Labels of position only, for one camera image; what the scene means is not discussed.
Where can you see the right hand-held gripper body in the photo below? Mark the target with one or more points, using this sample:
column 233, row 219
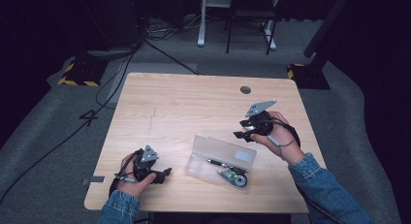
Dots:
column 260, row 120

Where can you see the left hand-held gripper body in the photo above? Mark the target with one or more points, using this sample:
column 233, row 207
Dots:
column 145, row 162

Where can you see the clear plastic pencil case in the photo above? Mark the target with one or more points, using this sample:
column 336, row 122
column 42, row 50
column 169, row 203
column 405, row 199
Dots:
column 223, row 161

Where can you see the black pen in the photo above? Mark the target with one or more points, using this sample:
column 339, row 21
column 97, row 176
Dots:
column 226, row 166

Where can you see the grey correction tape dispenser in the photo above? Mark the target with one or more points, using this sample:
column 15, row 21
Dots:
column 235, row 178

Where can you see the person's left hand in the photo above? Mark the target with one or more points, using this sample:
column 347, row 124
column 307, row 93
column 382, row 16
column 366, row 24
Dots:
column 132, row 186

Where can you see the person's right hand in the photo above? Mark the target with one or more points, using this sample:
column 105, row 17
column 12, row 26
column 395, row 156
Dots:
column 284, row 140

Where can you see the dark round table grommet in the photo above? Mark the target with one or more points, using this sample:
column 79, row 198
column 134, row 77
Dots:
column 245, row 89

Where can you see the grey tape strip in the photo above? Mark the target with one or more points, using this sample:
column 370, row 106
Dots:
column 93, row 180

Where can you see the yellow black striped stand base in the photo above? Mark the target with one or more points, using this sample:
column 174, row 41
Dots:
column 305, row 76
column 82, row 73

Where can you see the dark equipment cabinet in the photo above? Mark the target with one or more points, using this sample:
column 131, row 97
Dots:
column 110, row 17

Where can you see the black metal chair frame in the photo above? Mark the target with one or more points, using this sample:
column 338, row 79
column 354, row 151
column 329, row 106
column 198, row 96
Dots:
column 250, row 17

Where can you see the white desk leg frame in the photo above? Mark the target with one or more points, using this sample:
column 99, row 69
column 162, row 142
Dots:
column 203, row 20

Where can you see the black slanted stand post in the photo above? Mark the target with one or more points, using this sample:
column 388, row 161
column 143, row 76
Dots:
column 326, row 23

